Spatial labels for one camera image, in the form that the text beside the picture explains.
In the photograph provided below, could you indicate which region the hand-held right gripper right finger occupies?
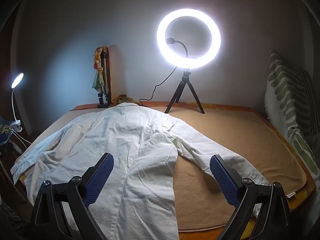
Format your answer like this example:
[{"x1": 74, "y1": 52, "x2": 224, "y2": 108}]
[{"x1": 209, "y1": 154, "x2": 292, "y2": 240}]

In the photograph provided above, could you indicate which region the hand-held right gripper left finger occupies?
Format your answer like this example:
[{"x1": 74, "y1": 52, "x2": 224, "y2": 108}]
[{"x1": 29, "y1": 152, "x2": 115, "y2": 240}]

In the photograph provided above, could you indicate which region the white button shirt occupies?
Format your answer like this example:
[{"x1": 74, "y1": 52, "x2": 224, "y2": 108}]
[{"x1": 10, "y1": 102, "x2": 270, "y2": 240}]

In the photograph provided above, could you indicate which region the tan blanket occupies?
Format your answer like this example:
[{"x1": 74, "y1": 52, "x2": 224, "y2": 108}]
[{"x1": 15, "y1": 106, "x2": 307, "y2": 233}]

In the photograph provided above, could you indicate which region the small colourful cloth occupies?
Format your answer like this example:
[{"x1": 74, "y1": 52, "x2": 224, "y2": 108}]
[{"x1": 115, "y1": 94, "x2": 135, "y2": 104}]

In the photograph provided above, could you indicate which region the colourful patterned scarf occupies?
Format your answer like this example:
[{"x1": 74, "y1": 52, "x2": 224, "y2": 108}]
[{"x1": 91, "y1": 45, "x2": 108, "y2": 90}]

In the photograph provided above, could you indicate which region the folded silver tripod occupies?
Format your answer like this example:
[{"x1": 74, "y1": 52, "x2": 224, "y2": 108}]
[{"x1": 97, "y1": 49, "x2": 112, "y2": 109}]

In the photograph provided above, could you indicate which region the green patterned pillow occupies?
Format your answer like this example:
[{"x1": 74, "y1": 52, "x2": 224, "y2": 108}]
[{"x1": 264, "y1": 50, "x2": 320, "y2": 180}]

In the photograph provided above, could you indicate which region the black mini tripod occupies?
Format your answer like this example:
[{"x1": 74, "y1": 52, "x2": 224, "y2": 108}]
[{"x1": 164, "y1": 69, "x2": 205, "y2": 115}]

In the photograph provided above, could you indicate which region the white clip desk lamp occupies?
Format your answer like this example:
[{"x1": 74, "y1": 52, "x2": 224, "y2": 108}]
[{"x1": 0, "y1": 72, "x2": 25, "y2": 133}]

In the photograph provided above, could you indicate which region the gooseneck phone holder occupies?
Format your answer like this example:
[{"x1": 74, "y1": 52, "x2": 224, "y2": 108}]
[{"x1": 165, "y1": 37, "x2": 188, "y2": 58}]

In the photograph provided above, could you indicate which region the white lamp cable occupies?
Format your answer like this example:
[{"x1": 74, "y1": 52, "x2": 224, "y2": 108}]
[{"x1": 11, "y1": 130, "x2": 32, "y2": 155}]

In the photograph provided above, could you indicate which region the black power cable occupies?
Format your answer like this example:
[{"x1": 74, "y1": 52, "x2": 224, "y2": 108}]
[{"x1": 136, "y1": 66, "x2": 178, "y2": 108}]

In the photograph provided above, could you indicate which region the ring light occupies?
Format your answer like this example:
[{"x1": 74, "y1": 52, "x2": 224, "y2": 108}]
[{"x1": 156, "y1": 7, "x2": 221, "y2": 70}]

